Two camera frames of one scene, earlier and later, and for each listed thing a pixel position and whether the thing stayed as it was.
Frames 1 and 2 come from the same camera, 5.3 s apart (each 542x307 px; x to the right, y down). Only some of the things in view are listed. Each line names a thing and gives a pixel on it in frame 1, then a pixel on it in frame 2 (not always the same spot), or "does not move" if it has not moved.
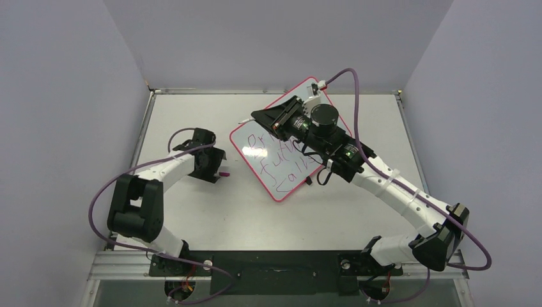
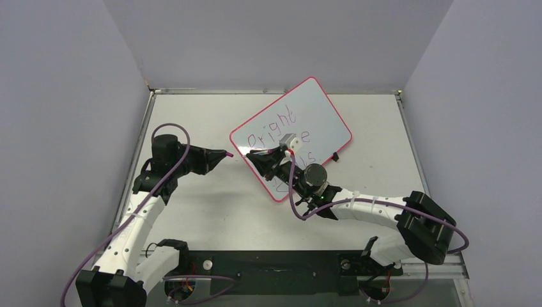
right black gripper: x=283 y=117 → x=273 y=163
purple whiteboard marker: x=250 y=119 → x=259 y=153
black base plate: x=275 y=272 does not move
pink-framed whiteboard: x=278 y=166 does not move
